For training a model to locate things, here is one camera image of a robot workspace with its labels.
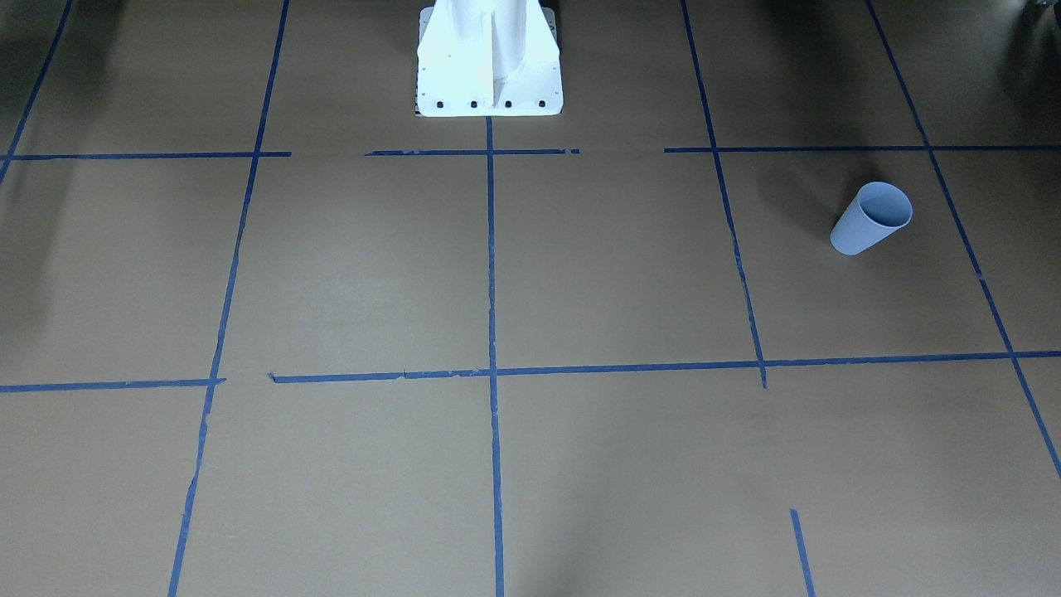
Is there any blue ribbed cup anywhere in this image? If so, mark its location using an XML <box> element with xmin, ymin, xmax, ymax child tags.
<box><xmin>830</xmin><ymin>182</ymin><xmax>914</xmax><ymax>256</ymax></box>

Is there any white camera mast base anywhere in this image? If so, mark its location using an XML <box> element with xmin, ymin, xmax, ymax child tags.
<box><xmin>414</xmin><ymin>1</ymin><xmax>564</xmax><ymax>118</ymax></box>

